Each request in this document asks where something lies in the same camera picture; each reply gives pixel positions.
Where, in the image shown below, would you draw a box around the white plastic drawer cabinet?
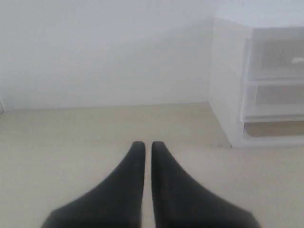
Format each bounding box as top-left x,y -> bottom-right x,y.
209,16 -> 304,147

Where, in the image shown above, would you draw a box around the clear top left drawer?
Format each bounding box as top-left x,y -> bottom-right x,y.
247,27 -> 304,80

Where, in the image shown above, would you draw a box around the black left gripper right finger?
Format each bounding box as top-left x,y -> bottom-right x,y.
151,141 -> 260,228

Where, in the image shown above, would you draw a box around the clear wide middle drawer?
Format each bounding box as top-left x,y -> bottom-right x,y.
240,80 -> 304,123

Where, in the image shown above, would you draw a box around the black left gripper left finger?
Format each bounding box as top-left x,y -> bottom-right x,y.
42,141 -> 145,228

